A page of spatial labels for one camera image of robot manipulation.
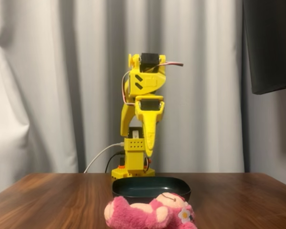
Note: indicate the black hanging panel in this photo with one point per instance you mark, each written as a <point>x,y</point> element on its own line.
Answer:
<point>269,47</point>

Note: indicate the dark green bin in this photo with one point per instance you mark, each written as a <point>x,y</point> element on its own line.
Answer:
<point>147,188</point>

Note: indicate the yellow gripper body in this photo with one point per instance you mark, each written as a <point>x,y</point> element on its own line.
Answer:
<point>149,112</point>

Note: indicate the yellow moving gripper finger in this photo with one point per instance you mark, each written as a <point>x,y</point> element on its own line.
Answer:
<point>149,128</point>

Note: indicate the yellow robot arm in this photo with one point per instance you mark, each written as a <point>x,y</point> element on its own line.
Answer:
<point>133,152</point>

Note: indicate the pink strawberry bear plush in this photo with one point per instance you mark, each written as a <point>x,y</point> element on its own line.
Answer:
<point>138,214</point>

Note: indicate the grey curtain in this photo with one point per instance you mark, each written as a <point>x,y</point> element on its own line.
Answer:
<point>50,71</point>

